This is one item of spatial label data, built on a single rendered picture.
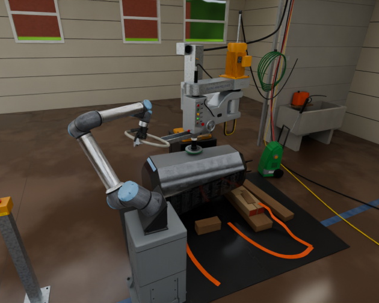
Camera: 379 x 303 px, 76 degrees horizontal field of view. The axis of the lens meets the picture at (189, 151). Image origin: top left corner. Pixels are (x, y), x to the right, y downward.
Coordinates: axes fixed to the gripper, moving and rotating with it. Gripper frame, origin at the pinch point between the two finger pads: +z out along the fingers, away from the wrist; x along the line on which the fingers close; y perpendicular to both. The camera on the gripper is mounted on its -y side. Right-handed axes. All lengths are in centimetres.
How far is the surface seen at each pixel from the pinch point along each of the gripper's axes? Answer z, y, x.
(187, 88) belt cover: -69, 17, 49
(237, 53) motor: -128, 49, 93
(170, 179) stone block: 32, 33, 40
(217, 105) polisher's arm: -63, 47, 88
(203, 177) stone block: 21, 63, 64
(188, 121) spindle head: -34, 25, 65
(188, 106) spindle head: -51, 21, 59
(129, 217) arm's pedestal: 47, 33, -44
